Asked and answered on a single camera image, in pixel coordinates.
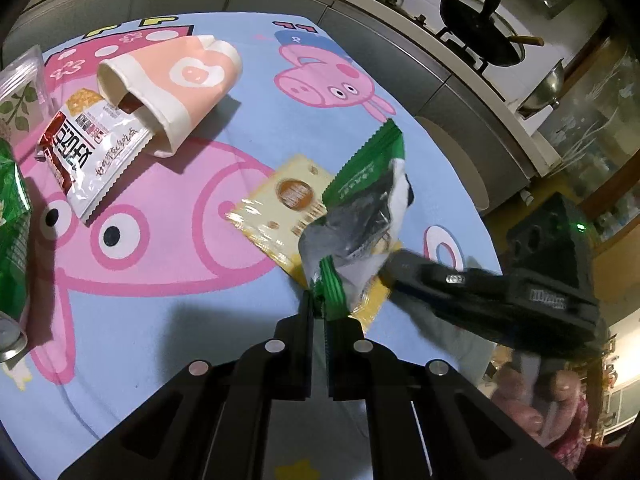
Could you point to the black gas stove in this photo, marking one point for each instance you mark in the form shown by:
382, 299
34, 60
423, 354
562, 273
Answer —
425, 25

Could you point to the large steel basin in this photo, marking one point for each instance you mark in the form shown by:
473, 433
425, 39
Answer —
542, 92

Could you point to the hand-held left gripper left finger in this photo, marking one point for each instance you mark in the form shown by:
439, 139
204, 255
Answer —
300, 360

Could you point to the beige waste bin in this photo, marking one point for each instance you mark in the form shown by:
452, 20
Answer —
450, 160

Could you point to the red and white snack packet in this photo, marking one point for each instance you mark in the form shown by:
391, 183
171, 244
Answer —
95, 170

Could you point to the clear plastic wrapper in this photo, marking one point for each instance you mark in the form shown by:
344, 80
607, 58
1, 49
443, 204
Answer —
22, 95

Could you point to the yellow snack packet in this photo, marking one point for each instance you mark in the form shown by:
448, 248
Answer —
285, 195

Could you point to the wooden framed glass door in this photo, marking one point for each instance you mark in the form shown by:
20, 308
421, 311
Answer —
600, 125

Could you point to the green drink can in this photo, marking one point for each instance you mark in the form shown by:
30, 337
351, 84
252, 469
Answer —
12, 240

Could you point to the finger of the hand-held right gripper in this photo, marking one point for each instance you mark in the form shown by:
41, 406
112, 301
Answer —
430, 275

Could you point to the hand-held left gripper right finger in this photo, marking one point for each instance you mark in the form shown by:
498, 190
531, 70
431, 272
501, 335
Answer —
345, 370

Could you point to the peach paper cup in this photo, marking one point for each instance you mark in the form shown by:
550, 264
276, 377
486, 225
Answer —
185, 75

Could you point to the green foil wrapper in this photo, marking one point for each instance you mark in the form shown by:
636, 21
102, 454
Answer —
370, 170

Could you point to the black wok with lid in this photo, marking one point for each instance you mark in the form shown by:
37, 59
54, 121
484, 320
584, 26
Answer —
470, 15

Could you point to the person's right hand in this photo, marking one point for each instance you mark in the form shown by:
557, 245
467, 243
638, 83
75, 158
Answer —
520, 410

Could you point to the cartoon pig printed tablecloth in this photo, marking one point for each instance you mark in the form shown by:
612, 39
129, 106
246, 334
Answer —
175, 310

